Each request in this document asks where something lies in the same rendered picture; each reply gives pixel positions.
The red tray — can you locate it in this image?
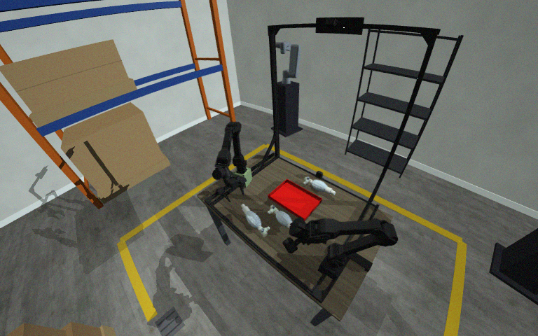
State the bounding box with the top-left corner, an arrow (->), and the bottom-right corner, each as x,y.
268,179 -> 322,220

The white resuscitator bag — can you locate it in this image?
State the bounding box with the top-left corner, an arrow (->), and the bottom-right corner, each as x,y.
241,204 -> 270,237

